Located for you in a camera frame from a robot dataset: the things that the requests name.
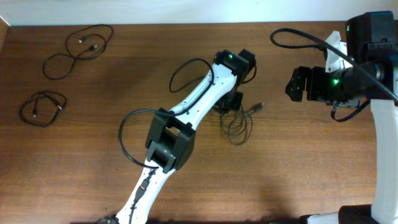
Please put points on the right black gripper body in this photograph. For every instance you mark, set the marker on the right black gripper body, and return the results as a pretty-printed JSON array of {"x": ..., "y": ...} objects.
[{"x": 338, "y": 86}]

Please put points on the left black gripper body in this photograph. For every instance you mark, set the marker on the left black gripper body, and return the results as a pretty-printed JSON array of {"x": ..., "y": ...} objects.
[{"x": 231, "y": 102}]

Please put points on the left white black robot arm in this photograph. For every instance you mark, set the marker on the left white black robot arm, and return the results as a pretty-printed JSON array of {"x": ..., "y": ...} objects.
[{"x": 171, "y": 137}]

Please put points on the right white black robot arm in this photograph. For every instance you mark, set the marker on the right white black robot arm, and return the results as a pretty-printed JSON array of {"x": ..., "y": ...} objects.
[{"x": 364, "y": 75}]

